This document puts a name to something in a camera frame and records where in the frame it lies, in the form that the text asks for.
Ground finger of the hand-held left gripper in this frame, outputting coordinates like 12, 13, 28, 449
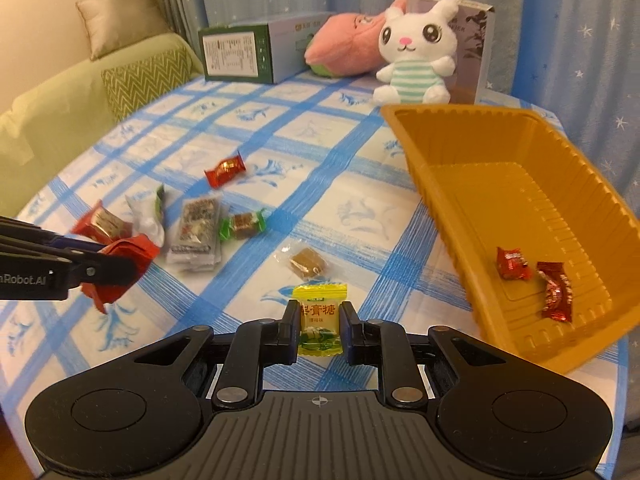
0, 216, 113, 261
65, 252, 152, 291

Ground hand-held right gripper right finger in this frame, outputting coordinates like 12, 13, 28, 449
340, 301, 507, 407

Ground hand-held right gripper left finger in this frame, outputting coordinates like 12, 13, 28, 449
131, 300, 301, 408

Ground plain red snack packet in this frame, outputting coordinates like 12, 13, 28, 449
81, 234, 162, 315

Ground yellow candy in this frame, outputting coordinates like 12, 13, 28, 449
292, 282, 348, 357

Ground red snack packet with picture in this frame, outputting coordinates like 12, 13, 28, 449
71, 200, 135, 242

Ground white and green snack packet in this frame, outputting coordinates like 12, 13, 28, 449
125, 184, 167, 248

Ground clear brown candy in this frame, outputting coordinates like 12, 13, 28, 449
275, 242, 328, 281

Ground green candy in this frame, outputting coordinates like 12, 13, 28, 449
218, 208, 268, 242

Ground red candy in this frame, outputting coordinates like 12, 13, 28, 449
204, 151, 247, 189
536, 261, 576, 322
496, 246, 532, 281

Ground orange plastic tray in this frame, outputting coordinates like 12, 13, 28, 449
381, 104, 640, 376

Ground grey printed snack packets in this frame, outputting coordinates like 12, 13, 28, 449
166, 195, 223, 273

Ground green covered sofa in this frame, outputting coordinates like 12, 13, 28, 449
0, 32, 206, 218

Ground blue checked tablecloth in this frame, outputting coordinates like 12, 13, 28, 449
0, 77, 631, 466

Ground green zigzag cushion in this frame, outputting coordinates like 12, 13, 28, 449
101, 47, 196, 123

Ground beige cushion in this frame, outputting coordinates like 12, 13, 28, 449
76, 0, 171, 61

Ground green and white carton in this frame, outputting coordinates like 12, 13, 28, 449
198, 11, 337, 84

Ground white rabbit plush toy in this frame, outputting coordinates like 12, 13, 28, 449
373, 0, 460, 106

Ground pink plush toy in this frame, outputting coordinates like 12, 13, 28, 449
305, 14, 388, 78

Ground white and brown box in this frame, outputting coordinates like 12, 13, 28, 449
405, 0, 496, 106

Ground blue star curtain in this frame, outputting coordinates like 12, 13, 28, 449
155, 0, 640, 231

